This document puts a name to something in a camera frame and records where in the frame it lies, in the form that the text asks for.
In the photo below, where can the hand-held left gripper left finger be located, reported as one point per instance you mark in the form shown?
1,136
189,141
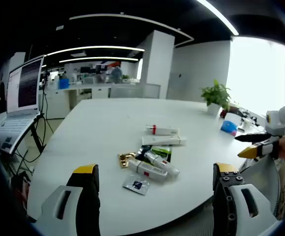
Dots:
83,186

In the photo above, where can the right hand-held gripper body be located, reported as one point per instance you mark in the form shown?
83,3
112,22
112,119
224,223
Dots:
277,125

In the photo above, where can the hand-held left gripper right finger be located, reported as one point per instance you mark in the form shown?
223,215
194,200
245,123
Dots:
231,196

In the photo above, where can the gold foil skincare sachet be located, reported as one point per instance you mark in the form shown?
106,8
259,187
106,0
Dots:
125,159

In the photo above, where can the small silver skincare sachet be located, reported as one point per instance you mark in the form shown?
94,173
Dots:
136,185

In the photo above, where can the white skincare bottle clear cap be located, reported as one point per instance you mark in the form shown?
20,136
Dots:
165,166
145,169

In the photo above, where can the green black skincare mask pack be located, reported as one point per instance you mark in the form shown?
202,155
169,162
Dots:
162,151

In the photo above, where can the red collar skincare pump bottle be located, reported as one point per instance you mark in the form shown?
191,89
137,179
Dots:
164,130

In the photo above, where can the tall white skincare tube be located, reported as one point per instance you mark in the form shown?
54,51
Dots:
162,140

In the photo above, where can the white cup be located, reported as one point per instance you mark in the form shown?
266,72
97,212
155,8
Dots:
246,123

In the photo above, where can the blue tissue pack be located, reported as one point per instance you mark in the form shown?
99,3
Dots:
228,127

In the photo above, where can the white mesh chair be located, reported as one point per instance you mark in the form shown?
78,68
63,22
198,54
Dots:
263,182

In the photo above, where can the green potted plant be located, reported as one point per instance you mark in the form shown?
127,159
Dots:
216,94

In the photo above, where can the dark red object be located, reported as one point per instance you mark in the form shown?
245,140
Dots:
20,189

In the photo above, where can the black laptop stand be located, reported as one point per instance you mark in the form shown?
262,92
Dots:
37,132

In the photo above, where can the white office counter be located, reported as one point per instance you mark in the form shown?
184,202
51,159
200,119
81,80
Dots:
103,92

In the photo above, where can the blue bin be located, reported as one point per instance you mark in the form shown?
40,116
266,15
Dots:
64,84

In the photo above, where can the open white laptop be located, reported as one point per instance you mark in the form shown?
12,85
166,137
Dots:
22,98

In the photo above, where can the short ceiling light strip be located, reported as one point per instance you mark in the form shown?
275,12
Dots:
98,59

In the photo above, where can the long ceiling light strip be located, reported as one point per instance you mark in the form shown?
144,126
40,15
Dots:
95,49

